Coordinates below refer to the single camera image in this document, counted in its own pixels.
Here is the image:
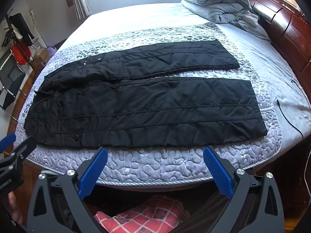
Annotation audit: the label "metal framed chair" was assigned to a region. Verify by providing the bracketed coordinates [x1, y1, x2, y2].
[0, 52, 28, 110]

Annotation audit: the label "person's left hand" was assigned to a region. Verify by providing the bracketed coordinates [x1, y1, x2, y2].
[7, 191, 24, 227]

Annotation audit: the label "black hanging garment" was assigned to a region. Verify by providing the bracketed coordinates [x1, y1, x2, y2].
[10, 13, 35, 45]

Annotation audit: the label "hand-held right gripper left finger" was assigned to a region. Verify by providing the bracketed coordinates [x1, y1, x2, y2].
[29, 146, 108, 233]

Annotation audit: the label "white curtain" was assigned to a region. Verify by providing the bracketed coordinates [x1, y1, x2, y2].
[67, 0, 92, 20]

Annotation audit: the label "cardboard box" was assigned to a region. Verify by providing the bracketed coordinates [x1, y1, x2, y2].
[31, 49, 53, 71]

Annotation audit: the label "red-brown wooden headboard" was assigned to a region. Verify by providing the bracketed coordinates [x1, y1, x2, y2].
[238, 0, 311, 71]

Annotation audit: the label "wooden coat rack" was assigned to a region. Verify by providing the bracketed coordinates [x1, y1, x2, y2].
[1, 12, 36, 54]

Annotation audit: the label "black pants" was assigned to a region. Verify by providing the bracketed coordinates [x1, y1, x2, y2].
[24, 39, 268, 148]

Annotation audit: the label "white wall pipe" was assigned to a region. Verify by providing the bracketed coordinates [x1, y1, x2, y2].
[29, 10, 48, 49]

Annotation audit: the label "bed with pale blue sheet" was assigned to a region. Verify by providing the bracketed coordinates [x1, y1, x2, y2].
[7, 2, 311, 190]

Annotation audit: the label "folded grey comforter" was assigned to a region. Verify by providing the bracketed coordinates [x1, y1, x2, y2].
[181, 0, 271, 42]

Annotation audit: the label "quilted lilac bed cover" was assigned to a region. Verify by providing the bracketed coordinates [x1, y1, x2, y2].
[18, 22, 283, 185]

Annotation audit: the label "red plaid cloth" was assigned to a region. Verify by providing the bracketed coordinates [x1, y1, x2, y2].
[95, 194, 190, 233]

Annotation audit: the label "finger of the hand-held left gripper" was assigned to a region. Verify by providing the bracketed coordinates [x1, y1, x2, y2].
[0, 136, 37, 173]
[0, 132, 16, 154]

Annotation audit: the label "black cable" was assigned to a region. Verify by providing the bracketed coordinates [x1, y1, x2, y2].
[276, 80, 308, 190]

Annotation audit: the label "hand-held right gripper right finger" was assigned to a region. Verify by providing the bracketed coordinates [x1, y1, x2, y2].
[203, 146, 285, 233]

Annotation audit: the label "red bag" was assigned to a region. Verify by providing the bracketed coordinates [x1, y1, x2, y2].
[11, 42, 32, 65]

